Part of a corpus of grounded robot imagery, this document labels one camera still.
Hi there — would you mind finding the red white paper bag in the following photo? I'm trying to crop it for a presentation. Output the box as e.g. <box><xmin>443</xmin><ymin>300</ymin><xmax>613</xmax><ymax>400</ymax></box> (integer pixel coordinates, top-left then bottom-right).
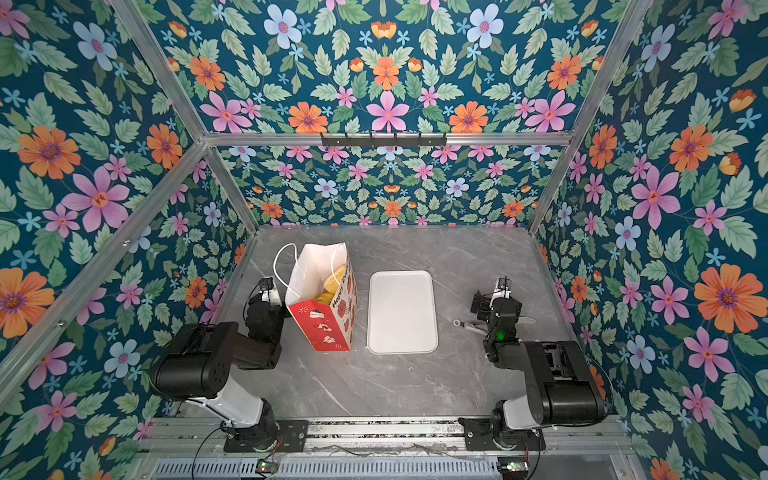
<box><xmin>285</xmin><ymin>243</ymin><xmax>358</xmax><ymax>352</ymax></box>

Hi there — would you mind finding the yellow ring bread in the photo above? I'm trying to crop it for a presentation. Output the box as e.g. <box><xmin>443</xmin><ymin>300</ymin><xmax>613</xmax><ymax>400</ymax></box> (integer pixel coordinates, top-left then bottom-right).
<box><xmin>315</xmin><ymin>265</ymin><xmax>346</xmax><ymax>305</ymax></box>

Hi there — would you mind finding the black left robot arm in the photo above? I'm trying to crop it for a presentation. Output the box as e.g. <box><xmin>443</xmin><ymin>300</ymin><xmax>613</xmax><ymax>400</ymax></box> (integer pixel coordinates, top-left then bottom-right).
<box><xmin>150</xmin><ymin>277</ymin><xmax>286</xmax><ymax>452</ymax></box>

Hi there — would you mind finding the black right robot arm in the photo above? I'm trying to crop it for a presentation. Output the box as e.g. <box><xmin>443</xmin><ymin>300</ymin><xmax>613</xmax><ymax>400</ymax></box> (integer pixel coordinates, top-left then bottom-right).
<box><xmin>466</xmin><ymin>276</ymin><xmax>608</xmax><ymax>450</ymax></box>

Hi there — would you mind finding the white rectangular tray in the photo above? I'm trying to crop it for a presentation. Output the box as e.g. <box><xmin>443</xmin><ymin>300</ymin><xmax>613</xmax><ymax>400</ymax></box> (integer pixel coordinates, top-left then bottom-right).
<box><xmin>367</xmin><ymin>270</ymin><xmax>439</xmax><ymax>356</ymax></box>

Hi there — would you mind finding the white bag handle cord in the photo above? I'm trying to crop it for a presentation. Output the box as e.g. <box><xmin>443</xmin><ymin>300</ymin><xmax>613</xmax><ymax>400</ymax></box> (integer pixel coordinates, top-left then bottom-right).
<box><xmin>272</xmin><ymin>242</ymin><xmax>301</xmax><ymax>301</ymax></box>

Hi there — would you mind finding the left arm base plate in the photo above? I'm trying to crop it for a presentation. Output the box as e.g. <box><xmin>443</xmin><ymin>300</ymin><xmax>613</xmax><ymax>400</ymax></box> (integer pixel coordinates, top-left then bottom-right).
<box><xmin>223</xmin><ymin>420</ymin><xmax>309</xmax><ymax>454</ymax></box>

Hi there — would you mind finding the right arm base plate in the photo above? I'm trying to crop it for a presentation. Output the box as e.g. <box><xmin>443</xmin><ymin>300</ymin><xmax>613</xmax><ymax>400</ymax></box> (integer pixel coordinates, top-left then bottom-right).
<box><xmin>458</xmin><ymin>417</ymin><xmax>546</xmax><ymax>452</ymax></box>

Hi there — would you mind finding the white perforated cable duct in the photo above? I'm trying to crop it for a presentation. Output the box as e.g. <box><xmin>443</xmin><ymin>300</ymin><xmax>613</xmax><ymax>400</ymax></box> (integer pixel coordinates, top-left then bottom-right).
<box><xmin>151</xmin><ymin>457</ymin><xmax>501</xmax><ymax>479</ymax></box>

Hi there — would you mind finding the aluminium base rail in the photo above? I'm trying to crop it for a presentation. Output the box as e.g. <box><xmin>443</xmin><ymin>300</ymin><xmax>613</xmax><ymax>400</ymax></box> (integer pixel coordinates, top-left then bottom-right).
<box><xmin>138</xmin><ymin>416</ymin><xmax>634</xmax><ymax>456</ymax></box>

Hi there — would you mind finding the black hook rail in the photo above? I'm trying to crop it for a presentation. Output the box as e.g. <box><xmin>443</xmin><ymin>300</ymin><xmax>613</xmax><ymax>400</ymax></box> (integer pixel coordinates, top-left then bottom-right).
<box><xmin>320</xmin><ymin>133</ymin><xmax>448</xmax><ymax>148</ymax></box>

